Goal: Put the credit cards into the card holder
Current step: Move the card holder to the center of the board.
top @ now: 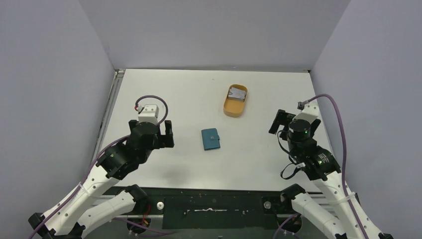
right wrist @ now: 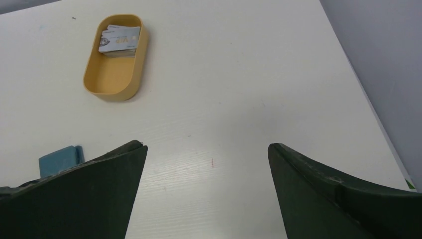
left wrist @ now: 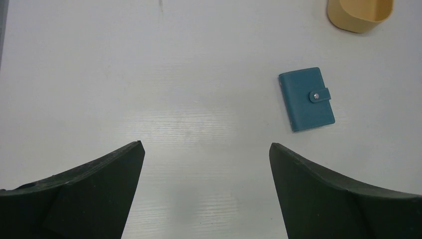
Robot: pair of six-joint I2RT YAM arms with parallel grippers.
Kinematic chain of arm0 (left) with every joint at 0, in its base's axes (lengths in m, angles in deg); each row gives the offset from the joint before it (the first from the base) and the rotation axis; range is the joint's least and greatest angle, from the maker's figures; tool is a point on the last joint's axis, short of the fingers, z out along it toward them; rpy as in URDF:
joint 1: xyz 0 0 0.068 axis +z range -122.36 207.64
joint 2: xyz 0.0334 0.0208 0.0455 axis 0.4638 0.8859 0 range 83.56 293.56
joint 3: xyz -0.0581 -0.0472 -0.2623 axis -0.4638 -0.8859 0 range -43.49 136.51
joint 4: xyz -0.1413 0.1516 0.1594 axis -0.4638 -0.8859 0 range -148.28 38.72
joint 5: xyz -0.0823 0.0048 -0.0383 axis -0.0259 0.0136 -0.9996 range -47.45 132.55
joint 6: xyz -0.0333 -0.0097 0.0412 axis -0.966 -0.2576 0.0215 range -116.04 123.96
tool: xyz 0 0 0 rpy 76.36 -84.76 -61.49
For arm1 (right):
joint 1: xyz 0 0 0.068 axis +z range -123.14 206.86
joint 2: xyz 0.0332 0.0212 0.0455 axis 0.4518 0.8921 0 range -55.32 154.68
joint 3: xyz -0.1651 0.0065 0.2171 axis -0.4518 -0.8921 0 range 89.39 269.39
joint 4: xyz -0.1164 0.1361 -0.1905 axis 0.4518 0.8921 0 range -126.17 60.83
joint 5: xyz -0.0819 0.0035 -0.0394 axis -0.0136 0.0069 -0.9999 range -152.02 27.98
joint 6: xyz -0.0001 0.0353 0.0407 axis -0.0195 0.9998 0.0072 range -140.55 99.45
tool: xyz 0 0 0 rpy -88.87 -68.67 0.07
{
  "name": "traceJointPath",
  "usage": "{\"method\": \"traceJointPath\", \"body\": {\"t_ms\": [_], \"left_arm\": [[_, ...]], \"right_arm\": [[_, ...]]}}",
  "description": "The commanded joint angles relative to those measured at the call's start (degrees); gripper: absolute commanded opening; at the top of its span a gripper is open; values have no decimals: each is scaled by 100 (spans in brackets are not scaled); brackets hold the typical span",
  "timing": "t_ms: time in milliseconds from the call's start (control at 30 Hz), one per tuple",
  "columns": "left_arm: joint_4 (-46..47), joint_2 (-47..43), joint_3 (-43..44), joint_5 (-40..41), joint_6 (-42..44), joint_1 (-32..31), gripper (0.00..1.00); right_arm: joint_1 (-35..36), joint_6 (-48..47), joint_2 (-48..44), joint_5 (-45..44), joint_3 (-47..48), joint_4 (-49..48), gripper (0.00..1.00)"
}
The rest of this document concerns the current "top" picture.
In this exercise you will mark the yellow oval tray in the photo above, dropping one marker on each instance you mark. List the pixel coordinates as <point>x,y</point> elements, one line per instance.
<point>234,108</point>

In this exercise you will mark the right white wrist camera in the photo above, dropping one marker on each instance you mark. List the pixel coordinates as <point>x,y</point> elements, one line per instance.
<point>310,112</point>

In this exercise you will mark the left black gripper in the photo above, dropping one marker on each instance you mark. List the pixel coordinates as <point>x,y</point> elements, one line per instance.
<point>165,140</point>

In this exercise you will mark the aluminium frame rail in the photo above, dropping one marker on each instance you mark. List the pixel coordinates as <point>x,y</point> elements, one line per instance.
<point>116,83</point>

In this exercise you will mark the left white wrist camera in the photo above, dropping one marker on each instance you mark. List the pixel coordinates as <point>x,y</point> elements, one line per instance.
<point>148,113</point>

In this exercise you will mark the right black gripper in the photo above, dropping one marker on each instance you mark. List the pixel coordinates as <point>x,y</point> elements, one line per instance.
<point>283,119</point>

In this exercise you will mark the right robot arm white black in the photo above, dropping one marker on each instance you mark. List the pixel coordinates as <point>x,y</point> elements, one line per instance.
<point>349,221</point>

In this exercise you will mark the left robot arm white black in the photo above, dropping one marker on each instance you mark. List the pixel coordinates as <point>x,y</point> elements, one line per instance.
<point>74,217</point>

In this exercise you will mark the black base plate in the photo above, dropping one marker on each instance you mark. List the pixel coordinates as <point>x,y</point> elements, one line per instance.
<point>212,209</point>

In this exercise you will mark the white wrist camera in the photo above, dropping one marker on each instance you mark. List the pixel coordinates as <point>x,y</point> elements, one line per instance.
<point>148,113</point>
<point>310,112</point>

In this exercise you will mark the blue leather card holder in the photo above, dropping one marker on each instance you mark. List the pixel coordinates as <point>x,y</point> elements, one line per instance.
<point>210,139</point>

